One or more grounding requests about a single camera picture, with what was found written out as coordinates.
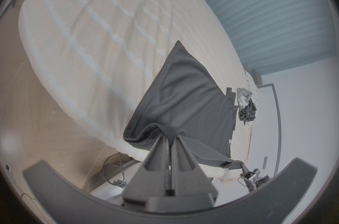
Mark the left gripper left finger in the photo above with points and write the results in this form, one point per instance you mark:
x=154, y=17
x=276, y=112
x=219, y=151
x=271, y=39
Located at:
x=147, y=185

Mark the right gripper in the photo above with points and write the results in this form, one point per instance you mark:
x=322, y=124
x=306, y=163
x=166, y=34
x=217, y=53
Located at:
x=248, y=175

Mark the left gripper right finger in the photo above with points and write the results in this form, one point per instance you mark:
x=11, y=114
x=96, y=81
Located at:
x=194, y=183

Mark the black T-shirt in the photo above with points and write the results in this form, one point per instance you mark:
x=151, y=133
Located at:
x=190, y=101

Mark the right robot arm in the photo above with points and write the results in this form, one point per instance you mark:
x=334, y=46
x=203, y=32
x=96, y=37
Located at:
x=261, y=183

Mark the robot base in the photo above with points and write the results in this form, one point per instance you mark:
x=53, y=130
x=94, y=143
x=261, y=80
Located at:
x=114, y=191

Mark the pile of clothes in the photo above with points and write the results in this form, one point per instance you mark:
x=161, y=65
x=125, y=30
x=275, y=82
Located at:
x=247, y=111

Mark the bed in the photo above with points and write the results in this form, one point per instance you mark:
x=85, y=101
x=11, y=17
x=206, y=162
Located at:
x=106, y=32

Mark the white printed pillow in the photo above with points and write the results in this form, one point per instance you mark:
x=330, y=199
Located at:
x=251, y=83

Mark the grey bedside table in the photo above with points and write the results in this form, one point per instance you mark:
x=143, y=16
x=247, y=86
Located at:
x=255, y=76

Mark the blue-green curtain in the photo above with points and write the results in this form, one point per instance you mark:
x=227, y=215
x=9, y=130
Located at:
x=264, y=5

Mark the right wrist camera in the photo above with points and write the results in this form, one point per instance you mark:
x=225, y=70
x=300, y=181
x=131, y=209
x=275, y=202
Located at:
x=256, y=172

